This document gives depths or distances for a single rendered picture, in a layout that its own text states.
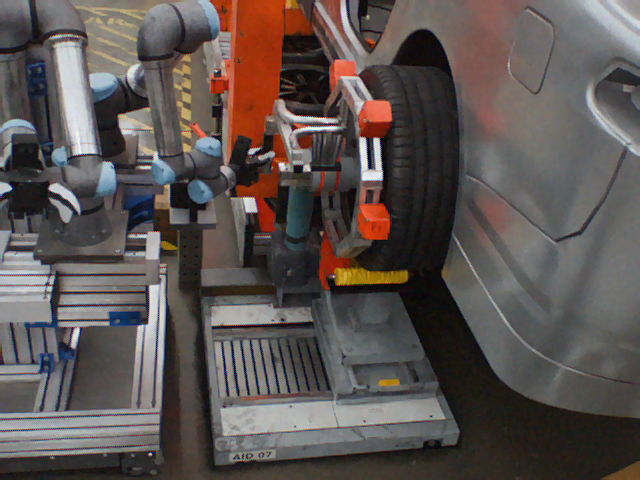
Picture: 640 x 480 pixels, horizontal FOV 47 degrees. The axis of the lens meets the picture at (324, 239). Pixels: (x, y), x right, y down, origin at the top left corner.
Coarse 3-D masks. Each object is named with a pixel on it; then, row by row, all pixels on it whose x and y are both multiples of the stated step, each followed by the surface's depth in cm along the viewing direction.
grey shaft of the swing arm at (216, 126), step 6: (216, 72) 377; (216, 96) 384; (216, 102) 386; (222, 102) 386; (216, 108) 388; (222, 108) 386; (216, 114) 389; (222, 114) 388; (216, 120) 392; (222, 120) 390; (216, 126) 394; (216, 132) 396; (216, 138) 397
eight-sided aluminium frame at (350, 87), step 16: (352, 80) 228; (336, 96) 236; (352, 96) 217; (368, 96) 218; (336, 112) 250; (352, 112) 215; (368, 176) 208; (336, 192) 258; (336, 208) 257; (336, 224) 257; (352, 224) 219; (336, 240) 243; (352, 240) 219; (368, 240) 220; (336, 256) 239; (352, 256) 239
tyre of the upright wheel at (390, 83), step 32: (384, 96) 214; (416, 96) 213; (448, 96) 215; (416, 128) 208; (448, 128) 210; (416, 160) 207; (448, 160) 209; (416, 192) 208; (448, 192) 210; (416, 224) 213; (448, 224) 216; (384, 256) 221; (416, 256) 223
